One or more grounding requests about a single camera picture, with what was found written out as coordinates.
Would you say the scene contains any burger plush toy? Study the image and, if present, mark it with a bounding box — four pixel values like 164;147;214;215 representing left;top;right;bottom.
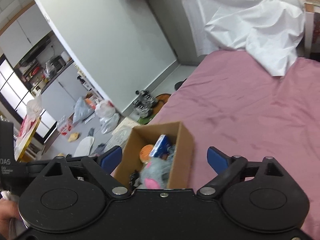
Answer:
139;144;154;164

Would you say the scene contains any grey pink plush toy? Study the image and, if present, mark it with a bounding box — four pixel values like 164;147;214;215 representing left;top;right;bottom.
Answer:
139;158;172;190

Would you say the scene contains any blue white tissue pack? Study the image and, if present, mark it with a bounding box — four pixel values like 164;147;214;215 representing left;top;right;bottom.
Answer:
150;134;172;158

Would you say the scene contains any person's hand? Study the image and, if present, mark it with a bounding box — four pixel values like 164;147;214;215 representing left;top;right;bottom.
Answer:
0;198;21;239

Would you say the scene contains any white insole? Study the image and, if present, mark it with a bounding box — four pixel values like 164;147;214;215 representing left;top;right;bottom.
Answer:
73;136;95;157

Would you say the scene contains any clear plastic bag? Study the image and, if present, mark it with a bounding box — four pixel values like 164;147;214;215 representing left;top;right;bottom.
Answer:
99;113;120;134

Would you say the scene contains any white red plastic bag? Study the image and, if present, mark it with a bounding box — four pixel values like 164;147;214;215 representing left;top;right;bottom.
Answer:
95;100;116;119

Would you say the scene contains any grey plastic bag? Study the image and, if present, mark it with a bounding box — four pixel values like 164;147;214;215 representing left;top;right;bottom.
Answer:
73;96;94;124

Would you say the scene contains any pink bed sheet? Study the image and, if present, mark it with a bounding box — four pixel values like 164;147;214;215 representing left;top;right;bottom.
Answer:
152;50;319;239

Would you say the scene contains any orange cardboard box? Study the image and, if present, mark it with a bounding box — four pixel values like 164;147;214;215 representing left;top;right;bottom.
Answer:
85;92;99;109

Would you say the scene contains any kitchen cabinet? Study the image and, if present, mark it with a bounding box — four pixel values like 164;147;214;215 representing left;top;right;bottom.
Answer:
1;0;87;121

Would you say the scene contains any grey sneaker right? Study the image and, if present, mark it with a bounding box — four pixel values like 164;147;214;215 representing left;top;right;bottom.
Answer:
136;90;158;107

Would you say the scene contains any green cartoon floor mat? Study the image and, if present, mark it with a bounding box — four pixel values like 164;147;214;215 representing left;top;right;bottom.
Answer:
137;93;171;125

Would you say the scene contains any black slipper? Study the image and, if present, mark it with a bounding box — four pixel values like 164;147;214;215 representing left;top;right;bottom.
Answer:
174;80;185;91

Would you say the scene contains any white cover sheet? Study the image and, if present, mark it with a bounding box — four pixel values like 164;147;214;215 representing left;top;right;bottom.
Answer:
182;0;305;76

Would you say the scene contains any white desk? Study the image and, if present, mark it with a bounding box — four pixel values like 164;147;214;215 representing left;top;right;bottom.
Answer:
299;0;320;61

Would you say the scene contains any window with black frame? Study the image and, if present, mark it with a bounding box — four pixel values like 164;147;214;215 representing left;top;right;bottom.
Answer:
1;55;56;144

